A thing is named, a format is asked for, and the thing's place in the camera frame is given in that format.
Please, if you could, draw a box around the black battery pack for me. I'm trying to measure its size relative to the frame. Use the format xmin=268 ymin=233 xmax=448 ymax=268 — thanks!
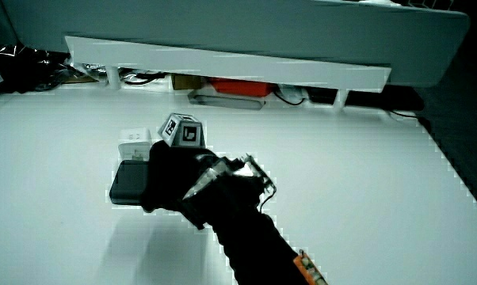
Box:
xmin=109 ymin=159 xmax=151 ymax=206

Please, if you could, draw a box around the white charger block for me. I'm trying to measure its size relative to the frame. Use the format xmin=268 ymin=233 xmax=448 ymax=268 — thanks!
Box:
xmin=117 ymin=127 xmax=153 ymax=162

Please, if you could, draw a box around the white small object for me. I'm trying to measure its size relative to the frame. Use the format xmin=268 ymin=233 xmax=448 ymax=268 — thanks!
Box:
xmin=278 ymin=83 xmax=310 ymax=103

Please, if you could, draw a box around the brown cardboard box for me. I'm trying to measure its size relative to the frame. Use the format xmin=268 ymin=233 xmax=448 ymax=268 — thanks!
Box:
xmin=171 ymin=74 xmax=203 ymax=91

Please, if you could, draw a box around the white partition panel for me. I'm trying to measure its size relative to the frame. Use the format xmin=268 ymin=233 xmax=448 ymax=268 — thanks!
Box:
xmin=0 ymin=0 xmax=471 ymax=89

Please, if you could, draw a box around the white desk shelf riser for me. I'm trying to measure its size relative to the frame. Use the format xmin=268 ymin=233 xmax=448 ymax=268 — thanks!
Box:
xmin=64 ymin=35 xmax=393 ymax=111

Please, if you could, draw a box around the black cable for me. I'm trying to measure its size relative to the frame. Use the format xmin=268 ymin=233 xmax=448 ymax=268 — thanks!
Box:
xmin=272 ymin=90 xmax=307 ymax=107

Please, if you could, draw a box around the orange box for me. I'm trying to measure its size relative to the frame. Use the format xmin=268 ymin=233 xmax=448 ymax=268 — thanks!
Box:
xmin=208 ymin=77 xmax=276 ymax=98

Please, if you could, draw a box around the orange arm strap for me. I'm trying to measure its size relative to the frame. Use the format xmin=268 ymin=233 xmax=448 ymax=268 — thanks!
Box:
xmin=292 ymin=249 xmax=330 ymax=285

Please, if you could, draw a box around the crinkled foil bag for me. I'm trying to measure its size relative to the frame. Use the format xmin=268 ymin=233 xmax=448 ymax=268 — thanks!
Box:
xmin=0 ymin=44 xmax=105 ymax=99

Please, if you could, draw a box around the person's right hand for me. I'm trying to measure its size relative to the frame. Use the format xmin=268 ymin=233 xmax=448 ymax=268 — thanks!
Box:
xmin=140 ymin=112 xmax=278 ymax=231

